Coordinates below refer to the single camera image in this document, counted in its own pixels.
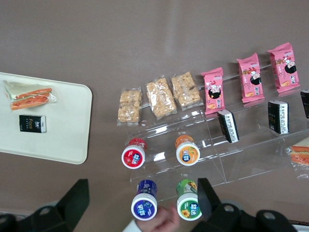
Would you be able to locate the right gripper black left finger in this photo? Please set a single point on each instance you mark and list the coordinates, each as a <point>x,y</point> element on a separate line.
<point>74,203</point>

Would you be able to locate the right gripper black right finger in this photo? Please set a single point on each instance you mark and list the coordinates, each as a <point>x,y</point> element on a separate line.
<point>208,200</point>

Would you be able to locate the white sleeve forearm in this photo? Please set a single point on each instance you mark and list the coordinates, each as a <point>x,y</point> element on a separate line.
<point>131,227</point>

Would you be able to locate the green gum bottle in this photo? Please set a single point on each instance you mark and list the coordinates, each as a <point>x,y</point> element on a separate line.
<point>188,207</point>

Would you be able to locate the orange gum bottle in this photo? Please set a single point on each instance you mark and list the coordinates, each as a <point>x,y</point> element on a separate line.
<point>187,153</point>

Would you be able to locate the cream plastic tray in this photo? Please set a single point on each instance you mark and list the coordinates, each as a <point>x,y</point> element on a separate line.
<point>60,140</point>

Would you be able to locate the blue gum bottle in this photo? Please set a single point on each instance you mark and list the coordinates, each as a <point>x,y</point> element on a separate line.
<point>144,207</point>

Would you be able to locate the red gum bottle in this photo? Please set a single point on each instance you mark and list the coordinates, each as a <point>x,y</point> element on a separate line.
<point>133,157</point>

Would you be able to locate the person's hand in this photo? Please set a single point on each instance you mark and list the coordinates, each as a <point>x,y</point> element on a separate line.
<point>159,220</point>

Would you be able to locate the clear acrylic step stand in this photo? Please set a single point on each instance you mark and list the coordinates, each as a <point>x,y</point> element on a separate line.
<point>169,176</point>
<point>256,154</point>

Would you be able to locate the black tissue pack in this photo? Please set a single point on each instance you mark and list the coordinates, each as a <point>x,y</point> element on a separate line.
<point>228,125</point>
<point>277,117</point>
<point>31,123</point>
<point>305,102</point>

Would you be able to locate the wrapped triangle sandwich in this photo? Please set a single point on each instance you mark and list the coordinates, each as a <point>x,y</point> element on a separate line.
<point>31,96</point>
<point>300,155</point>

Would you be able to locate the pink cartoon snack packet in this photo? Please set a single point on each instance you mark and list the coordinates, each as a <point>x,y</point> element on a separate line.
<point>214,93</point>
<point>251,77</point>
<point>285,68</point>

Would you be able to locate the rice crispy bar packet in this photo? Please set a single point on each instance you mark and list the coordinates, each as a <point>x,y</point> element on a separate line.
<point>129,107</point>
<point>186,90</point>
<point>160,99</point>

